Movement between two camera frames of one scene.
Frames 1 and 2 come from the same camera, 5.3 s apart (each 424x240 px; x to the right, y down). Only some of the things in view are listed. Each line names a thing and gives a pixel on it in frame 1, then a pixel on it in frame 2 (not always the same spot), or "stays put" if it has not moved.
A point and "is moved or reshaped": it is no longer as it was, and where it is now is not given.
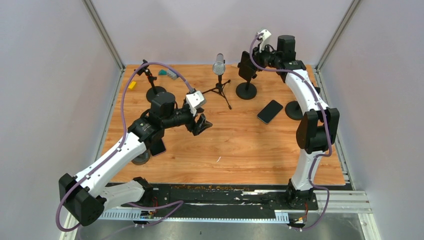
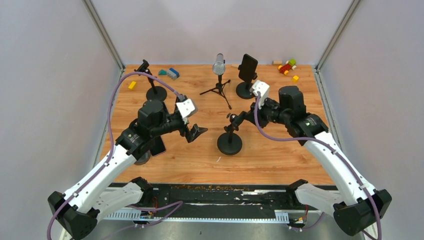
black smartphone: x=247 y=69 stays put
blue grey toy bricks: x=171 y=74 stays put
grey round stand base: x=142 y=158 stays put
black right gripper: x=257 y=55 to x=250 y=115
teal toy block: x=162 y=72 stays put
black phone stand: x=293 y=111 is moved or reshaped
